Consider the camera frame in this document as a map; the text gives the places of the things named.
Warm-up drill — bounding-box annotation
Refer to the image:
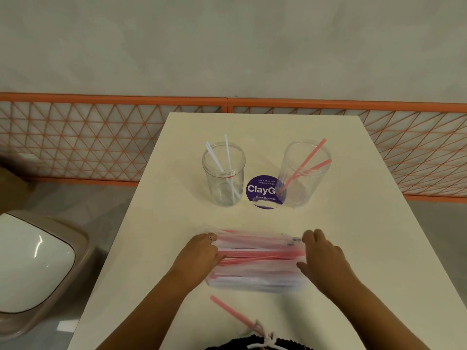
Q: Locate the person's left hand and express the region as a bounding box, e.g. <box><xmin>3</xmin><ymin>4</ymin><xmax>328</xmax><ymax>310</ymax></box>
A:
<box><xmin>168</xmin><ymin>232</ymin><xmax>227</xmax><ymax>289</ymax></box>

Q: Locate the person's right hand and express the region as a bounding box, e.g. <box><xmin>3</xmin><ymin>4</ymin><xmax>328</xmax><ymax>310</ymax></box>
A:
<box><xmin>296</xmin><ymin>228</ymin><xmax>361</xmax><ymax>302</ymax></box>

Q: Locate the pile of mixed straws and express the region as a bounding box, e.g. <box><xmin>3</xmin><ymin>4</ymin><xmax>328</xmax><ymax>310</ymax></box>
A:
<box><xmin>215</xmin><ymin>231</ymin><xmax>305</xmax><ymax>288</ymax></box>

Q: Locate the pink drinking straw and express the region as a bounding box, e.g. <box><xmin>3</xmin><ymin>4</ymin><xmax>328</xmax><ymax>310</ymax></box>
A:
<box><xmin>283</xmin><ymin>158</ymin><xmax>333</xmax><ymax>186</ymax></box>
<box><xmin>277</xmin><ymin>138</ymin><xmax>327</xmax><ymax>195</ymax></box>
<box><xmin>210</xmin><ymin>296</ymin><xmax>265</xmax><ymax>336</ymax></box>

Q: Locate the clear plastic bag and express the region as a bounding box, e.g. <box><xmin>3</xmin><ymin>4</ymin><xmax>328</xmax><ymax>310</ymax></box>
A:
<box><xmin>204</xmin><ymin>229</ymin><xmax>307</xmax><ymax>294</ymax></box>

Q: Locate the clear jar with white straws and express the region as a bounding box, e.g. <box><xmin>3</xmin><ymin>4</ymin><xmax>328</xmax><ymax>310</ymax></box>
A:
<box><xmin>202</xmin><ymin>141</ymin><xmax>246</xmax><ymax>208</ymax></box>

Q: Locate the clear jar with pink straws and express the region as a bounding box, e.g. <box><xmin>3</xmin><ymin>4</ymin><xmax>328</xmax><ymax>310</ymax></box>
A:
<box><xmin>275</xmin><ymin>139</ymin><xmax>332</xmax><ymax>209</ymax></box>

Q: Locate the white drinking straw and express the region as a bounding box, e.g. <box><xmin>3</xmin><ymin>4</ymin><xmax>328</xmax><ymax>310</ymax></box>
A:
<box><xmin>204</xmin><ymin>141</ymin><xmax>225</xmax><ymax>174</ymax></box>
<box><xmin>224</xmin><ymin>133</ymin><xmax>241</xmax><ymax>202</ymax></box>

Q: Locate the person's right forearm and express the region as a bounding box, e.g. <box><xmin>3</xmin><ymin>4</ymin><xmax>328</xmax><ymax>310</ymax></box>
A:
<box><xmin>327</xmin><ymin>279</ymin><xmax>423</xmax><ymax>350</ymax></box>

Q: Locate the person's left forearm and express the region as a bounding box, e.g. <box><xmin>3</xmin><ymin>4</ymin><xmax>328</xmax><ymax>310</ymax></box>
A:
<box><xmin>95</xmin><ymin>269</ymin><xmax>200</xmax><ymax>350</ymax></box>

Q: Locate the black knitted garment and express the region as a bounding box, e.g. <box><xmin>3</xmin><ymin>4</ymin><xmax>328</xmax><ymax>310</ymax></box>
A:
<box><xmin>205</xmin><ymin>335</ymin><xmax>314</xmax><ymax>350</ymax></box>

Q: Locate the round purple sticker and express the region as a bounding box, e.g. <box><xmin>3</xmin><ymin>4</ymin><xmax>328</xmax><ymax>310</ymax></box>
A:
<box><xmin>246</xmin><ymin>175</ymin><xmax>287</xmax><ymax>210</ymax></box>

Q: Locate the beige chair with white seat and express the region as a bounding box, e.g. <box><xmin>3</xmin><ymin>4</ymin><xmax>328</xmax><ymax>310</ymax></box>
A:
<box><xmin>0</xmin><ymin>209</ymin><xmax>90</xmax><ymax>343</ymax></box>

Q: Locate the orange lattice fence panel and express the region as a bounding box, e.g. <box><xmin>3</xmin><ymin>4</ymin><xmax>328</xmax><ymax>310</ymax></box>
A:
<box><xmin>0</xmin><ymin>92</ymin><xmax>229</xmax><ymax>187</ymax></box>
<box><xmin>227</xmin><ymin>98</ymin><xmax>467</xmax><ymax>204</ymax></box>

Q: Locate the brown cardboard box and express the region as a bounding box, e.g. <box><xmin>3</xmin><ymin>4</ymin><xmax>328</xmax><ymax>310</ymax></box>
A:
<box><xmin>0</xmin><ymin>166</ymin><xmax>34</xmax><ymax>214</ymax></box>

